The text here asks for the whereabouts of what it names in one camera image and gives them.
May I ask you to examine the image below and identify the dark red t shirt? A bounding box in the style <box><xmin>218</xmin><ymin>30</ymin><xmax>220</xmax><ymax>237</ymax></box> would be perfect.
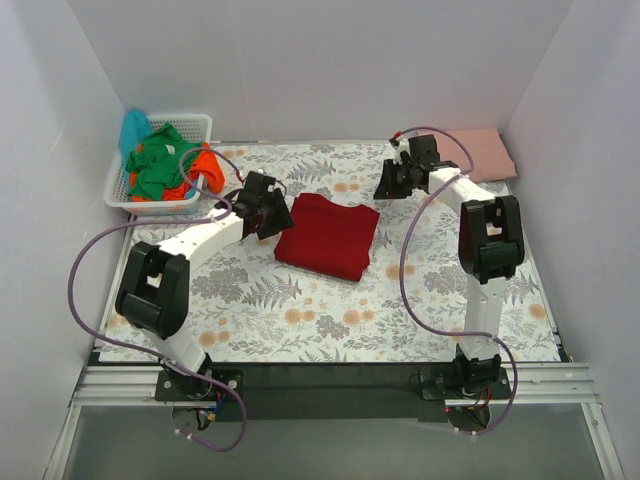
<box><xmin>274</xmin><ymin>193</ymin><xmax>379</xmax><ymax>282</ymax></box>

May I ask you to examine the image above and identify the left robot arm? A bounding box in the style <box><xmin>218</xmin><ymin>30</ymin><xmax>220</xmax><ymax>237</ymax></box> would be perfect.
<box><xmin>115</xmin><ymin>171</ymin><xmax>294</xmax><ymax>400</ymax></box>

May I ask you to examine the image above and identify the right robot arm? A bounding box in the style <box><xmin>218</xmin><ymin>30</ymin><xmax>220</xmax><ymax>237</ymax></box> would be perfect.
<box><xmin>374</xmin><ymin>128</ymin><xmax>525</xmax><ymax>398</ymax></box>

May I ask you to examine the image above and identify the orange t shirt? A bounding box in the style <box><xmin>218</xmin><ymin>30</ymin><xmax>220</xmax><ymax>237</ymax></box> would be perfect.
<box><xmin>125</xmin><ymin>142</ymin><xmax>225</xmax><ymax>204</ymax></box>

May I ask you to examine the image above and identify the folded pink t shirt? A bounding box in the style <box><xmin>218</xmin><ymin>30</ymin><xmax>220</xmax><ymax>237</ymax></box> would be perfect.
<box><xmin>435</xmin><ymin>128</ymin><xmax>517</xmax><ymax>183</ymax></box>

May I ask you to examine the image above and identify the white plastic laundry basket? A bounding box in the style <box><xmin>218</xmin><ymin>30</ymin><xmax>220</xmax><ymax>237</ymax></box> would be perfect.
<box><xmin>103</xmin><ymin>113</ymin><xmax>212</xmax><ymax>216</ymax></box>

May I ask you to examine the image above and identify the green t shirt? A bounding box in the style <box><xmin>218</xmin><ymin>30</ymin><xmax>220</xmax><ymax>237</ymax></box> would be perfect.
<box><xmin>125</xmin><ymin>123</ymin><xmax>203</xmax><ymax>202</ymax></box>

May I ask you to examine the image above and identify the teal t shirt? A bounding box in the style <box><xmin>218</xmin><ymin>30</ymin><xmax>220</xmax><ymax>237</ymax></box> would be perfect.
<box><xmin>119</xmin><ymin>109</ymin><xmax>153</xmax><ymax>160</ymax></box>

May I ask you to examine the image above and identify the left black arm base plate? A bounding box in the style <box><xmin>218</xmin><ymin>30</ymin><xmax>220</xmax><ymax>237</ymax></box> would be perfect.
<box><xmin>154</xmin><ymin>369</ymin><xmax>244</xmax><ymax>402</ymax></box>

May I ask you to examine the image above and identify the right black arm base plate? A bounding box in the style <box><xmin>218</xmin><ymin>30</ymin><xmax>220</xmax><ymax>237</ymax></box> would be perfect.
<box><xmin>408</xmin><ymin>364</ymin><xmax>511</xmax><ymax>401</ymax></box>

